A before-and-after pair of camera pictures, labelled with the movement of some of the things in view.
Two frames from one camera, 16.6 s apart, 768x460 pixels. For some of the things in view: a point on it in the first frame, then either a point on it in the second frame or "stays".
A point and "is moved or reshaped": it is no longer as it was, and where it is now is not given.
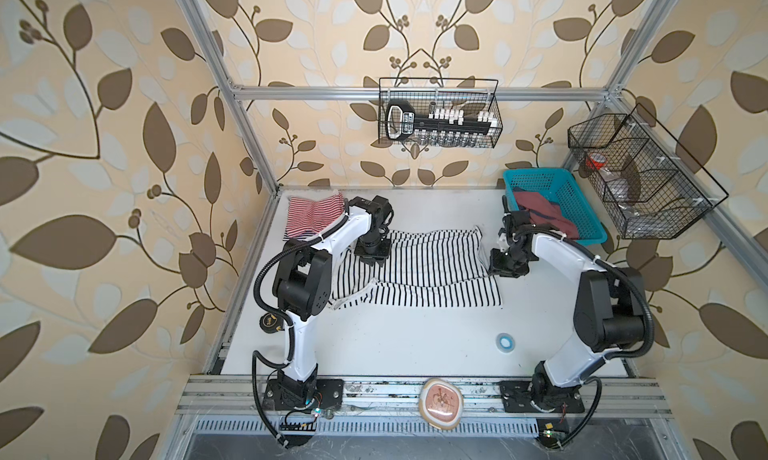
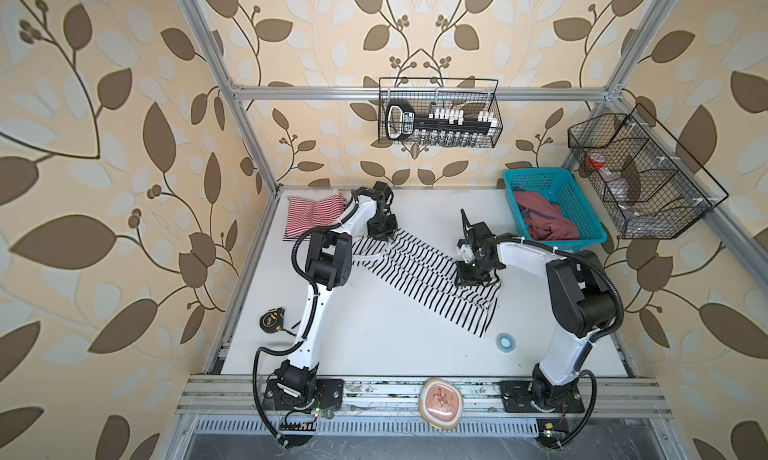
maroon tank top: x=542 y=211 stays
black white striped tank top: x=442 y=268 is moved or reshaped
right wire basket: x=644 y=180 stays
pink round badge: x=440 y=404 stays
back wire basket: x=443 y=113 stays
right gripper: x=495 y=267 -> x=464 y=279
